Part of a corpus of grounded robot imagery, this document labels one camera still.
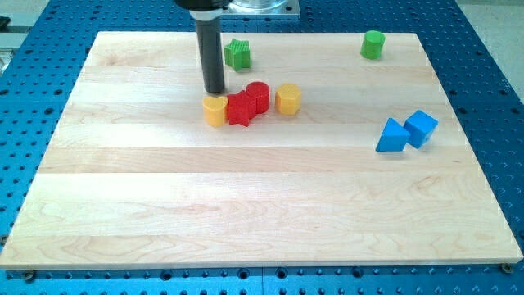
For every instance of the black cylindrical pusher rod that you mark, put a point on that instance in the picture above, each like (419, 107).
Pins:
(209, 42)

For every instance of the black tool holder with collar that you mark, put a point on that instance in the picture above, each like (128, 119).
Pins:
(203, 9)

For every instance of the green star block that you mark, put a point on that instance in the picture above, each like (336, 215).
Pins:
(237, 54)

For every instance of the red star block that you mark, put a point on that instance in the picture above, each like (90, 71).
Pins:
(241, 108)

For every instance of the yellow heart block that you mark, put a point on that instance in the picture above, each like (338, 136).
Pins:
(215, 110)

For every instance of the red cylinder block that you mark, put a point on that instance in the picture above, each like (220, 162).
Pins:
(260, 91)

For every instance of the yellow hexagon block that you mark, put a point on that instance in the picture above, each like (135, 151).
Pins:
(288, 99)

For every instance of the green cylinder block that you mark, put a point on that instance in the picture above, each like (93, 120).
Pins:
(372, 44)

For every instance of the blue triangle block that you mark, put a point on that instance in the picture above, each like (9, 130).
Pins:
(394, 137)

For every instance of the light wooden board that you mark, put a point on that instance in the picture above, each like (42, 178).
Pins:
(134, 178)

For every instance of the blue cube block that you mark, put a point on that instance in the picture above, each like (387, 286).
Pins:
(420, 127)

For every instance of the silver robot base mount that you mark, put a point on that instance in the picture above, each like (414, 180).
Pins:
(263, 8)

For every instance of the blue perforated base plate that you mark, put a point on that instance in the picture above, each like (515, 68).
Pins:
(40, 77)

